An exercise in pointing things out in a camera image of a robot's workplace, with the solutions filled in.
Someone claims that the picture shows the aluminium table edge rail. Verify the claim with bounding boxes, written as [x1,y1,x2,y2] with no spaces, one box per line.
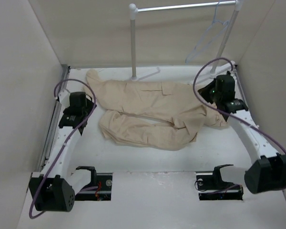
[36,64,70,172]

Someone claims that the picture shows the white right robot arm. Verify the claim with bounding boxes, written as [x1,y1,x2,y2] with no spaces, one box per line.
[195,73,286,194]

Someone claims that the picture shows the white clothes rack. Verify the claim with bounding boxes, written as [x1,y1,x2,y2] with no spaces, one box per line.
[128,0,244,81]

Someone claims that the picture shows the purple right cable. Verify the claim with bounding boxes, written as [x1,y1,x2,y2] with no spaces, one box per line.
[193,58,286,191]

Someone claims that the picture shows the beige trousers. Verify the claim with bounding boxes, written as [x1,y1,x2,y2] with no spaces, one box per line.
[85,69,228,150]

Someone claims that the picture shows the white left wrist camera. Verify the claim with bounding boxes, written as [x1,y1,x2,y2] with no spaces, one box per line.
[54,89,71,108]

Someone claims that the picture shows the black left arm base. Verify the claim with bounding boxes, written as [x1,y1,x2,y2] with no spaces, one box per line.
[75,172,113,201]

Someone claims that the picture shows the light blue wire hanger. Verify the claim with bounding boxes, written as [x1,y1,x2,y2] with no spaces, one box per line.
[185,0,229,64]

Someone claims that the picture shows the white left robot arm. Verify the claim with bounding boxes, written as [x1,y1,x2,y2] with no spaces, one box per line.
[29,91,97,218]

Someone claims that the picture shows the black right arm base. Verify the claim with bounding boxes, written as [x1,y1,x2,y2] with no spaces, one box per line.
[194,172,244,201]

